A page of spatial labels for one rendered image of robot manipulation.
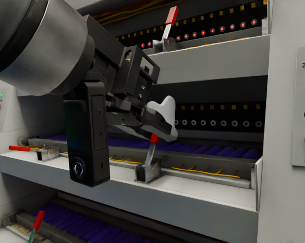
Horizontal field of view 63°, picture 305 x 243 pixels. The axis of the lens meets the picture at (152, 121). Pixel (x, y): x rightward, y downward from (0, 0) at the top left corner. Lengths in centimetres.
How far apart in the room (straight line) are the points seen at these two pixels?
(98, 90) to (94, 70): 2
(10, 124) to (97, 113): 48
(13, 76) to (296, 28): 28
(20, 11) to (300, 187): 28
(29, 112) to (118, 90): 50
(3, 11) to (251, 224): 29
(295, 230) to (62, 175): 37
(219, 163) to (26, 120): 54
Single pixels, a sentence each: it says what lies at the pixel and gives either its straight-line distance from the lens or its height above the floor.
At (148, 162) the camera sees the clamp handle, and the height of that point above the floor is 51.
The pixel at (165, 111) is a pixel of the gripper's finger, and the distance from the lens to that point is 35.
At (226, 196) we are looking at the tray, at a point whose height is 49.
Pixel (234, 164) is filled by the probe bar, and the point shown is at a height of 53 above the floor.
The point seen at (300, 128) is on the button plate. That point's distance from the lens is 28.
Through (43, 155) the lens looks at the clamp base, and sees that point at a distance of 56.
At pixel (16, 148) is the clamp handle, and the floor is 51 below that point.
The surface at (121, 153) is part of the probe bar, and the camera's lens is 47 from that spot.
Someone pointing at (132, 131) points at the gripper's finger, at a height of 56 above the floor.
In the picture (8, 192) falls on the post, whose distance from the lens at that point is 76.
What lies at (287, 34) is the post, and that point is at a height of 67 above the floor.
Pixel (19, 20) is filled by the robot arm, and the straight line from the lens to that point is 21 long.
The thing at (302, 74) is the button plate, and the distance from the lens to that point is 30.
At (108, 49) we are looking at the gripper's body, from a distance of 29.
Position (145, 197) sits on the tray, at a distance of 36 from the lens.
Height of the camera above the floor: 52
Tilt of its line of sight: 8 degrees up
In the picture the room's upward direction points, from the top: 8 degrees clockwise
